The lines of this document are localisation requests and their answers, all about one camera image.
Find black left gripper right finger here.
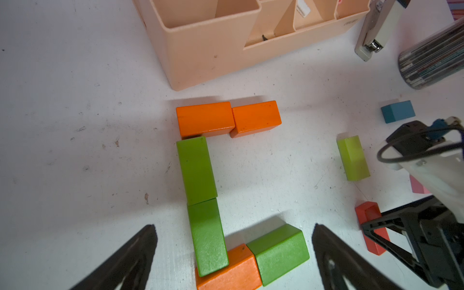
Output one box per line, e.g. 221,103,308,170
312,224,400,290

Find beige plastic file organizer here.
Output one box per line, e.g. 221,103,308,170
134,1,370,91

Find orange block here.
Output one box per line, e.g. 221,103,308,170
195,244,262,290
230,100,282,138
176,101,235,140

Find pink block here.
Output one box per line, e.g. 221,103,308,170
410,175,430,194

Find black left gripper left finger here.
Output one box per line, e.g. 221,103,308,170
72,224,158,290

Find red block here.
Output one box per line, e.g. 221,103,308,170
354,201,391,256

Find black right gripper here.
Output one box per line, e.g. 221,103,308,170
361,197,464,288

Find teal block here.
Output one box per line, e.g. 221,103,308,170
381,100,416,124

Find grey stapler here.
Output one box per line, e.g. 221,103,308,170
355,0,410,62

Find light green block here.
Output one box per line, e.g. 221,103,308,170
337,135,370,181

